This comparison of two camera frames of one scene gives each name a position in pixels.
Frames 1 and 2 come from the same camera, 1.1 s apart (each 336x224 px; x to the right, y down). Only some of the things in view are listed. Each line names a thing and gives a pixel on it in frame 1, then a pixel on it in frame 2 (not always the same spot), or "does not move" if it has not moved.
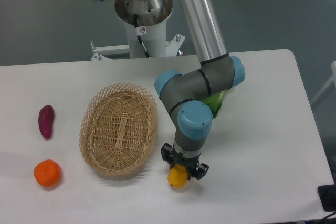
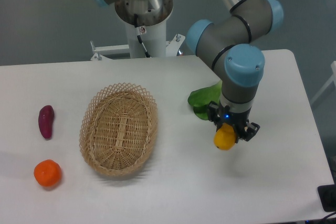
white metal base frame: x=101 y=52 does not move
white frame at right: x=333 y=78 does not move
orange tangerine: x=48 y=172 does not move
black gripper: x=193 y=169 → x=219 y=115
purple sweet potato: x=45 y=119 does not move
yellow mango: x=177 y=176 → x=224 y=137
